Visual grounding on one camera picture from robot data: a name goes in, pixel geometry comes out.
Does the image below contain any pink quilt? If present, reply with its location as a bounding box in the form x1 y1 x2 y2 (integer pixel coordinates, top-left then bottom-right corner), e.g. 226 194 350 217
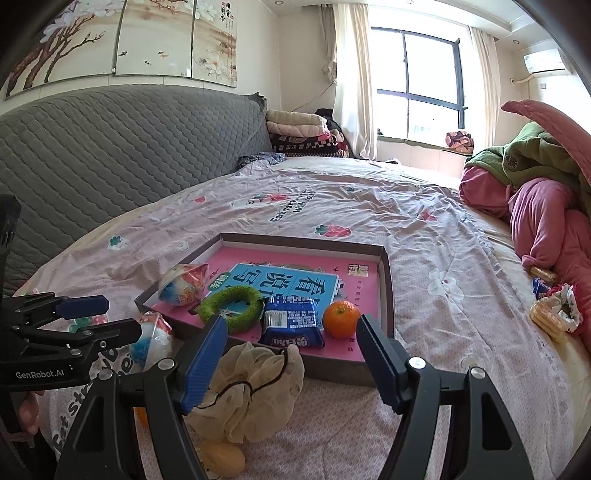
459 164 591 301

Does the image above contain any colourful plastic item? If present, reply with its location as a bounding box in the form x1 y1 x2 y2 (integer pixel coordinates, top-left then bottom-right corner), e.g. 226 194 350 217
68 315 109 334

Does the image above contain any green padded jacket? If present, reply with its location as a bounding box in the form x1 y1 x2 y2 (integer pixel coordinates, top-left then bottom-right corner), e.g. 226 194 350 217
464 122 591 195

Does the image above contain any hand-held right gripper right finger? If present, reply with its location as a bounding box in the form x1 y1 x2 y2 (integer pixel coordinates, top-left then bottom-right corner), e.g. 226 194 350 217
355 314 536 480

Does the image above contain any white air conditioner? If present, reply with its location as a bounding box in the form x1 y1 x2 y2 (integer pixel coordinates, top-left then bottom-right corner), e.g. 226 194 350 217
524 50 571 75

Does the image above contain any white printed plastic bag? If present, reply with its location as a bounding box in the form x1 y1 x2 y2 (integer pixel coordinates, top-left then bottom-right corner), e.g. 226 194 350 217
48 342 153 462

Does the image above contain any grey quilted headboard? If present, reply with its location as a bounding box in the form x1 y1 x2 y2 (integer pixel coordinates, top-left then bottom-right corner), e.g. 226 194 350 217
0 84 273 284

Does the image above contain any beige mesh bath sponge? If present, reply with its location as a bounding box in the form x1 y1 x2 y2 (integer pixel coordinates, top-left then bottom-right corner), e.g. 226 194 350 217
187 342 305 444

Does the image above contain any blue snack packet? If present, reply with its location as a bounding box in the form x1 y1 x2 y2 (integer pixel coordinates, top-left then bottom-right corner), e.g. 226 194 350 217
257 295 325 350

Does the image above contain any person's left hand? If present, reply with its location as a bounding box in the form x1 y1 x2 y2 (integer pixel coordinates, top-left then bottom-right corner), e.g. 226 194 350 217
18 392 41 437

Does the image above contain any dark blue cloth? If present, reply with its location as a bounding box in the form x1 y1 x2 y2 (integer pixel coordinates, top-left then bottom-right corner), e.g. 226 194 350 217
238 151 287 168

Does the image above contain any cream folded blanket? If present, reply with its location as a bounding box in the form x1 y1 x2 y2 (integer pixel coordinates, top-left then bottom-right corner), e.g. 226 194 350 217
265 109 328 138

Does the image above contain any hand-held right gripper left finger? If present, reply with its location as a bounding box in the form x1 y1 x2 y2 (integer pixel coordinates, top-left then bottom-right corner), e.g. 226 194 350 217
55 315 230 480

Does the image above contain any green fuzzy ring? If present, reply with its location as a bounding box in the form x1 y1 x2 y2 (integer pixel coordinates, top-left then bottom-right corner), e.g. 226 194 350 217
199 285 265 335

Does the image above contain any floral wall painting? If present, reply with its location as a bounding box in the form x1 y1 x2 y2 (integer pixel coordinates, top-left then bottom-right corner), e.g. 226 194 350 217
4 0 238 100

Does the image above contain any cream curtain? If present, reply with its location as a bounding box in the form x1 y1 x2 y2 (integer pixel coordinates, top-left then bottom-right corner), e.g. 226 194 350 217
330 2 379 160
468 25 502 151

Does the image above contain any black cloth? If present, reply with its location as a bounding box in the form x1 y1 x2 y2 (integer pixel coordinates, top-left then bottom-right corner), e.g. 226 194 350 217
316 108 342 132

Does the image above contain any egg-shaped snack packet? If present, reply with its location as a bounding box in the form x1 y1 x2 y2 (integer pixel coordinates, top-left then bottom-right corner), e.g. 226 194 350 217
131 311 174 370
158 263 209 308

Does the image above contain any black-framed window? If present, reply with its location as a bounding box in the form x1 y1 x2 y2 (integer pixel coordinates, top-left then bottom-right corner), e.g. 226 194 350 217
369 28 469 151

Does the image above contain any frilly colourful scrunchie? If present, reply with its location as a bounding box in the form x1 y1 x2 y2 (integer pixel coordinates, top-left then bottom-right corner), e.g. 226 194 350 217
547 282 585 330

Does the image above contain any dark patterned folded blanket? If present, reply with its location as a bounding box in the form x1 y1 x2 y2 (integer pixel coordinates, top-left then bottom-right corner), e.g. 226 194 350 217
270 134 348 158

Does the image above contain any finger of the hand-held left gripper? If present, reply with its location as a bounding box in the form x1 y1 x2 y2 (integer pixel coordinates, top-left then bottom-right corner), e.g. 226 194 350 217
28 318 143 357
9 295 110 325

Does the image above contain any orange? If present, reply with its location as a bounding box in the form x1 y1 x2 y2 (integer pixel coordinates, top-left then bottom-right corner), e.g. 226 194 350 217
322 300 362 340

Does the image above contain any pink and blue book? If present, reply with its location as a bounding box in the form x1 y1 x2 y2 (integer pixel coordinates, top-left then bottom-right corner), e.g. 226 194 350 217
152 244 382 356

